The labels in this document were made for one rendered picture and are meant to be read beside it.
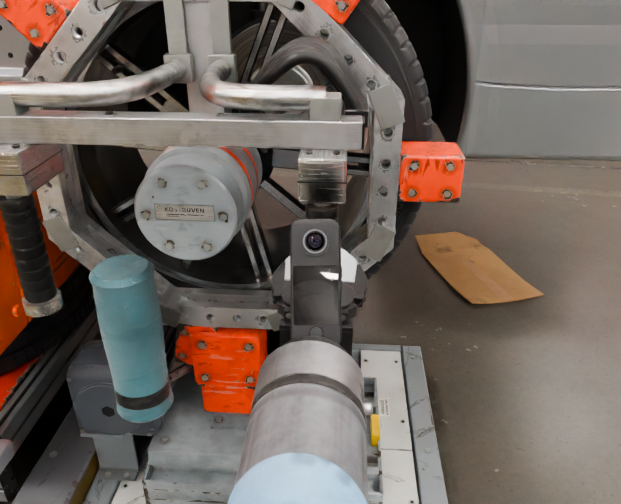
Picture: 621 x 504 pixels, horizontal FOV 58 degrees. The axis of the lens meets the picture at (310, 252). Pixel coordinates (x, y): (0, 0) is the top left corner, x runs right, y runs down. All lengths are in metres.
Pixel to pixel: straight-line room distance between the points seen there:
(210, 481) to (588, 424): 1.03
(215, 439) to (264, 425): 0.86
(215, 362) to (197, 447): 0.31
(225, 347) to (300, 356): 0.53
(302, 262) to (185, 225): 0.24
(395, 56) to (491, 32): 0.41
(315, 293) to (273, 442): 0.16
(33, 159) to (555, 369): 1.61
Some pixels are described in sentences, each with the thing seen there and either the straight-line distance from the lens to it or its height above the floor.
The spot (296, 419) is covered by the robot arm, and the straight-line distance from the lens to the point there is 0.39.
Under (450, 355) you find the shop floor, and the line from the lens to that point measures 1.87.
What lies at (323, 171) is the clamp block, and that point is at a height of 0.94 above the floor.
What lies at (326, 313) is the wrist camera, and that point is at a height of 0.85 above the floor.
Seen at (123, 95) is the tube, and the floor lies 1.00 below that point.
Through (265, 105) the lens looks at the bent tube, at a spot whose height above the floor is 0.99.
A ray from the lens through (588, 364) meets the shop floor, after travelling 1.99.
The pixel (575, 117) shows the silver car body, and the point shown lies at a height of 0.84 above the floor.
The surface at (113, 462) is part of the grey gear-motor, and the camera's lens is 1.43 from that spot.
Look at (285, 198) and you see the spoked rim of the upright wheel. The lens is 0.93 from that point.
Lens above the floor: 1.13
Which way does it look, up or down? 28 degrees down
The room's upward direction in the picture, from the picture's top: straight up
